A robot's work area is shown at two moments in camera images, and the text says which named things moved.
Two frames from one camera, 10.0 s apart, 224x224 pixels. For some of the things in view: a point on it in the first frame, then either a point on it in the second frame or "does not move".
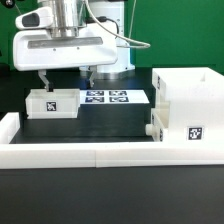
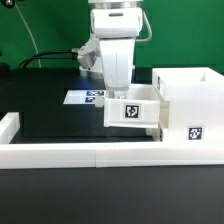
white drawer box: [61, 103] → [140, 109]
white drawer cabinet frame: [195, 98] does not move
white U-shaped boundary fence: [15, 155] does not move
